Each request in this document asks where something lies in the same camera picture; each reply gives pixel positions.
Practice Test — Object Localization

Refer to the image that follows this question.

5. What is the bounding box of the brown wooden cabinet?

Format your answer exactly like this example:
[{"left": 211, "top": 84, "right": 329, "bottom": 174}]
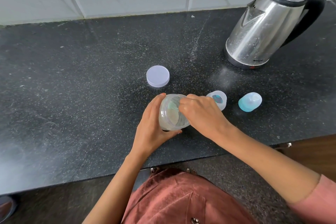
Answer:
[{"left": 273, "top": 135, "right": 336, "bottom": 183}]

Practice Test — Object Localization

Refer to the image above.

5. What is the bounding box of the dark round object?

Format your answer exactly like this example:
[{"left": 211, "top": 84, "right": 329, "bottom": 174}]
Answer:
[{"left": 0, "top": 195, "right": 18, "bottom": 223}]

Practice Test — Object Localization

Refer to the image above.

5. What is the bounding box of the pink sleeve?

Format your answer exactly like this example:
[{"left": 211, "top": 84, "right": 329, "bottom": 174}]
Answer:
[{"left": 288, "top": 174, "right": 336, "bottom": 224}]

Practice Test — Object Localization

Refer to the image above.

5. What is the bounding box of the blue translucent bottle cap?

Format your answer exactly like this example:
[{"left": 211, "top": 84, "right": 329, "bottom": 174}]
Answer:
[{"left": 238, "top": 92, "right": 263, "bottom": 113}]

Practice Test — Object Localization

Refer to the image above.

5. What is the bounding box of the person's right forearm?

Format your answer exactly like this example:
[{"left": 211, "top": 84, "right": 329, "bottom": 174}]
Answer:
[{"left": 212, "top": 124, "right": 322, "bottom": 204}]

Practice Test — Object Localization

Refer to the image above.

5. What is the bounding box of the rust-brown garment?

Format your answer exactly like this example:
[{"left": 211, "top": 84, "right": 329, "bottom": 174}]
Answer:
[{"left": 120, "top": 168, "right": 259, "bottom": 224}]

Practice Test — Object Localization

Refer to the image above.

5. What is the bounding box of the clear plastic jar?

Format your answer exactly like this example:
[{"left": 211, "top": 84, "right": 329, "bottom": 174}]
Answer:
[{"left": 159, "top": 94, "right": 191, "bottom": 131}]

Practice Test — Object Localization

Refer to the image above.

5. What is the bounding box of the green scoop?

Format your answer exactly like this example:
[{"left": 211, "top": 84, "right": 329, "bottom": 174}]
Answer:
[{"left": 166, "top": 100, "right": 181, "bottom": 118}]

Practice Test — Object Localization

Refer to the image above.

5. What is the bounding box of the clear plastic bottle collar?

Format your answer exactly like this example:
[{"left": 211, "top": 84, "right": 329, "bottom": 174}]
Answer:
[{"left": 206, "top": 90, "right": 227, "bottom": 111}]

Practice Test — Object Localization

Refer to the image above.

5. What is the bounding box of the white round jar lid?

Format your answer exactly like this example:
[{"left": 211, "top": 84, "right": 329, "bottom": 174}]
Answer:
[{"left": 146, "top": 65, "right": 170, "bottom": 88}]

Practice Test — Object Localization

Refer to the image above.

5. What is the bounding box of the stainless steel electric kettle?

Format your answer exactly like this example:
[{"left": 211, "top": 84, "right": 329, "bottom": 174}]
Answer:
[{"left": 224, "top": 0, "right": 327, "bottom": 70}]

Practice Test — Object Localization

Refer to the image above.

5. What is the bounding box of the person's left hand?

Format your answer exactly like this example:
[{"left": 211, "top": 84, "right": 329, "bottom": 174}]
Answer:
[{"left": 130, "top": 93, "right": 183, "bottom": 159}]

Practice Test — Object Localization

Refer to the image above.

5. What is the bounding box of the person's left forearm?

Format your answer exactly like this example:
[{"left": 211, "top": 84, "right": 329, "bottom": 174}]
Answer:
[{"left": 82, "top": 152, "right": 149, "bottom": 224}]

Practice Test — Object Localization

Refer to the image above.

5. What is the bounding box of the person's right hand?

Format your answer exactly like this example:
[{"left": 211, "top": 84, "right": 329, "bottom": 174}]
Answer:
[{"left": 179, "top": 94, "right": 233, "bottom": 141}]

